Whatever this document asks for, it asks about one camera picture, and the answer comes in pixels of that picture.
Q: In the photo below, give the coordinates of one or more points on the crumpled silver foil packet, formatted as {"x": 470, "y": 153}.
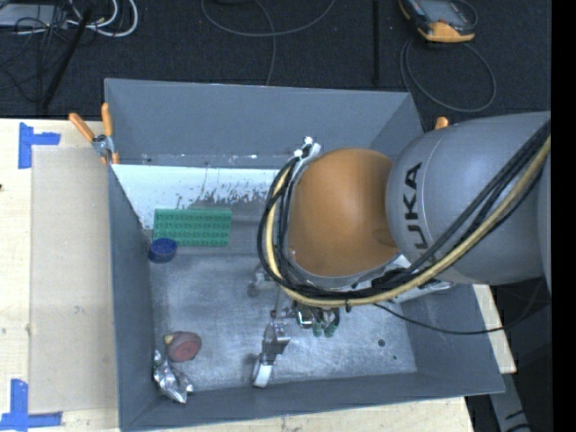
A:
{"x": 170, "y": 380}

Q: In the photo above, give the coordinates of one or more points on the red-brown toy fruit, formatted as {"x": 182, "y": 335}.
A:
{"x": 184, "y": 347}

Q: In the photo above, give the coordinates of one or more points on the pale wood flat board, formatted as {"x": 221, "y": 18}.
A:
{"x": 72, "y": 277}

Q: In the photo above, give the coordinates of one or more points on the green studded flat block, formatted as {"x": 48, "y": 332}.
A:
{"x": 192, "y": 227}

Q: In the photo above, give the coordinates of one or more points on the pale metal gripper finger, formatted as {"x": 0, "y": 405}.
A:
{"x": 257, "y": 282}
{"x": 272, "y": 344}

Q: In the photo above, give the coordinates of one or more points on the grey metal bin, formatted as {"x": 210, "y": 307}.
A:
{"x": 216, "y": 295}

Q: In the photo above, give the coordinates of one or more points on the blue round cap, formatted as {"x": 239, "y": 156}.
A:
{"x": 162, "y": 250}

